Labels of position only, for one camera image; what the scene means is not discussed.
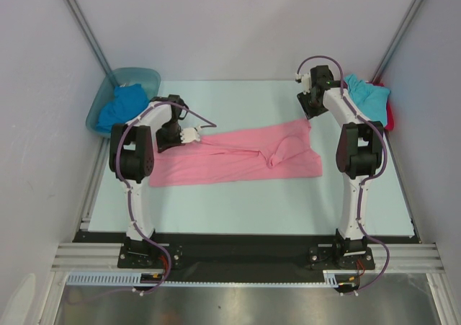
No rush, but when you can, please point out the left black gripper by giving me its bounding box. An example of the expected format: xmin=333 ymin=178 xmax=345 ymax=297
xmin=156 ymin=120 xmax=185 ymax=153

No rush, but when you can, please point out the pink t shirt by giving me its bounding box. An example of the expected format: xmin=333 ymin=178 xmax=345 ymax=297
xmin=149 ymin=119 xmax=323 ymax=187

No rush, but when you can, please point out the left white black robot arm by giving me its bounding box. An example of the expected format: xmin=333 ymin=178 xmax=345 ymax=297
xmin=109 ymin=94 xmax=189 ymax=242

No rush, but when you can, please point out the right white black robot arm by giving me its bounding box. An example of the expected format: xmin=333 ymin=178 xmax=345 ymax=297
xmin=295 ymin=65 xmax=387 ymax=268

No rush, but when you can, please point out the blue crumpled t shirt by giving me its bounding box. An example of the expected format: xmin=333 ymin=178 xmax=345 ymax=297
xmin=96 ymin=84 xmax=149 ymax=133

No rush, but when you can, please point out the teal folded t shirt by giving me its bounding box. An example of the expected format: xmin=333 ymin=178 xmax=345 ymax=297
xmin=344 ymin=74 xmax=390 ymax=126

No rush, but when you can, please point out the red folded t shirt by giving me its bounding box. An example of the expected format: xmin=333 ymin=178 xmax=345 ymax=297
xmin=385 ymin=89 xmax=395 ymax=132

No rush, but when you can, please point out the teal plastic bin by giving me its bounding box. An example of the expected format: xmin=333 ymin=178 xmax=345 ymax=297
xmin=86 ymin=67 xmax=161 ymax=138

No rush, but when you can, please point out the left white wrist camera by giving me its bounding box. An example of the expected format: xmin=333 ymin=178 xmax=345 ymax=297
xmin=180 ymin=125 xmax=202 ymax=144

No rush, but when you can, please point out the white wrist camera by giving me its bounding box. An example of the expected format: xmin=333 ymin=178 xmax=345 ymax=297
xmin=180 ymin=125 xmax=202 ymax=144
xmin=295 ymin=73 xmax=312 ymax=94

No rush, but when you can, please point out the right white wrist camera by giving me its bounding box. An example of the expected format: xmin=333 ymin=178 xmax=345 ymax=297
xmin=295 ymin=73 xmax=312 ymax=94

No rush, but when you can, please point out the left aluminium corner post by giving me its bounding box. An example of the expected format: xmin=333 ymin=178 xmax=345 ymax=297
xmin=63 ymin=0 xmax=112 ymax=75

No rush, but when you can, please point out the aluminium corner post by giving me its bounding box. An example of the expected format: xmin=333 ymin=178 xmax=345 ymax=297
xmin=63 ymin=0 xmax=112 ymax=75
xmin=371 ymin=0 xmax=426 ymax=84

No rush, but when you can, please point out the right aluminium corner post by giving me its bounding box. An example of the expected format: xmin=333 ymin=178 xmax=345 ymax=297
xmin=371 ymin=0 xmax=426 ymax=84

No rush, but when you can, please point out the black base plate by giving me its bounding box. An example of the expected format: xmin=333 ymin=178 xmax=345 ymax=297
xmin=72 ymin=231 xmax=418 ymax=285

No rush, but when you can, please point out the left slotted cable duct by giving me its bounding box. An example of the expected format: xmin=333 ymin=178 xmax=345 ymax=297
xmin=67 ymin=272 xmax=164 ymax=287

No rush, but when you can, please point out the slotted cable duct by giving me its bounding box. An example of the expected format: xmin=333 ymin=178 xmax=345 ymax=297
xmin=323 ymin=270 xmax=364 ymax=289
xmin=67 ymin=272 xmax=164 ymax=287

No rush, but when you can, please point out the right slotted cable duct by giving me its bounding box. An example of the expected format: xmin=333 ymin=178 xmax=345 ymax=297
xmin=323 ymin=270 xmax=364 ymax=289

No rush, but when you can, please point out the front aluminium rail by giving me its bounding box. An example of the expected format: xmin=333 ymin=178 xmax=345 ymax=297
xmin=51 ymin=243 xmax=444 ymax=273

